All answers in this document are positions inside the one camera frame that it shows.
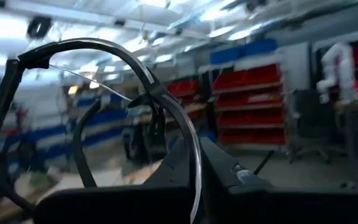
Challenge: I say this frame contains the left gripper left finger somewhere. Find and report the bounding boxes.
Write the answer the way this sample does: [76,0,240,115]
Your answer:
[144,138,196,188]

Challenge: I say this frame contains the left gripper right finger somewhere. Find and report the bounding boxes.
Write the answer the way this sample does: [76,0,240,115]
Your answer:
[199,136,273,224]

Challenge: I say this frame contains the red bin shelf rack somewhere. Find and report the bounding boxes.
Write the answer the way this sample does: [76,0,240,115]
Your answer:
[213,63,287,147]

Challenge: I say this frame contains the red storage bin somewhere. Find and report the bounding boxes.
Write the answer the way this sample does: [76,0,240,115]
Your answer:
[166,79,200,97]

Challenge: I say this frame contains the blue storage bin row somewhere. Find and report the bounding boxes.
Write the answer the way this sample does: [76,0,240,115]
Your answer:
[73,93,129,125]

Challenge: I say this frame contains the black office chair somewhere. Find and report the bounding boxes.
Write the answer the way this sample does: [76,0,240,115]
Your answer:
[289,90,335,164]

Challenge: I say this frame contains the blue bins atop rack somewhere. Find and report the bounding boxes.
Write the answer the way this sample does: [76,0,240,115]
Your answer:
[209,39,279,65]

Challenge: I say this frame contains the wooden workbench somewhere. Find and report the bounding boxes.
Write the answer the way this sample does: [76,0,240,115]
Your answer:
[334,99,358,162]

